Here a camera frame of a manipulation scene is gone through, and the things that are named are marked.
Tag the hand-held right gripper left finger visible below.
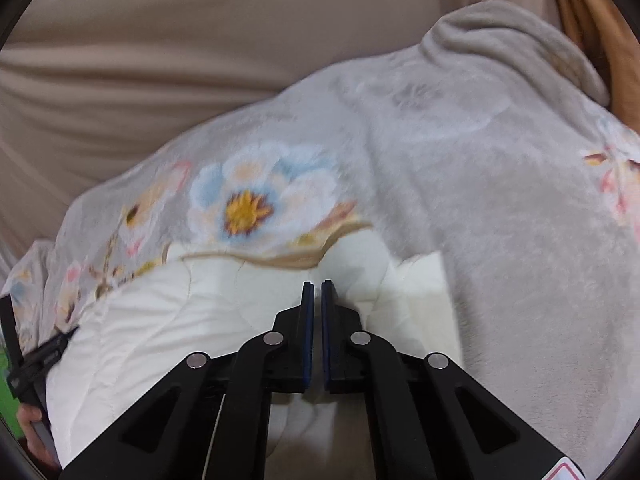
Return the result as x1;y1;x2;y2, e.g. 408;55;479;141
59;281;316;480

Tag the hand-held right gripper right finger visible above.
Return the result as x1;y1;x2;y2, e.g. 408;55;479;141
321;279;587;480

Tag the cream quilted jacket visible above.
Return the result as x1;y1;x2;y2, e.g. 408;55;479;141
45;232;464;480

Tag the person's left hand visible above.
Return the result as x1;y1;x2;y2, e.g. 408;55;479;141
16;402;62;467

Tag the green object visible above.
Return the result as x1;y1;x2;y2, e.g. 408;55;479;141
0;347;22;442

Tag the grey floral blanket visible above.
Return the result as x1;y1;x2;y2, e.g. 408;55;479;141
0;0;640;480

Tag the beige backdrop cloth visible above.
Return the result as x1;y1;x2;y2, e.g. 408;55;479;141
0;0;562;271

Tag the orange hanging garment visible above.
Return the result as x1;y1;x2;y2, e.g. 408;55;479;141
542;0;640;137

